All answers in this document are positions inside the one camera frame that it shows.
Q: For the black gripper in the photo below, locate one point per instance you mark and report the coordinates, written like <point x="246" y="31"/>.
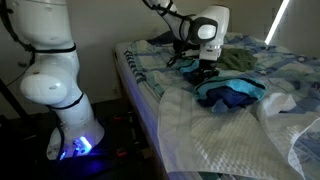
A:
<point x="207" y="65"/>

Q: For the blue teal striped towel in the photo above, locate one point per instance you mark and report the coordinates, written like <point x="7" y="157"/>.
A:
<point x="233" y="90"/>

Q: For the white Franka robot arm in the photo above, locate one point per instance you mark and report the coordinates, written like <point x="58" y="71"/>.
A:
<point x="66" y="106"/>

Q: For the white waffle towel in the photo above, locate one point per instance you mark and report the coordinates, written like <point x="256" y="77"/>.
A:
<point x="206" y="140"/>

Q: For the black garment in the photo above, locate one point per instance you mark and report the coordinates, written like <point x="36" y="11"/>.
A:
<point x="184" y="50"/>

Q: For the olive green garment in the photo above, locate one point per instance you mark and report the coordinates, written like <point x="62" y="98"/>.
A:
<point x="238" y="59"/>

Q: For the dark blue pillow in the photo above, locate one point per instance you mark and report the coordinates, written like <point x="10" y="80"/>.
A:
<point x="160" y="38"/>

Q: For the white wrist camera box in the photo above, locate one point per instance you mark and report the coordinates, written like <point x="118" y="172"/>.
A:
<point x="193" y="53"/>

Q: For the bed frame with mattress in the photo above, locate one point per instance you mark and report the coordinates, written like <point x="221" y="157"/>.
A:
<point x="140" y="100"/>

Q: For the black diagonal frame bar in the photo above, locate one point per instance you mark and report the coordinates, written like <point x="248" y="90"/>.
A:
<point x="13" y="100"/>

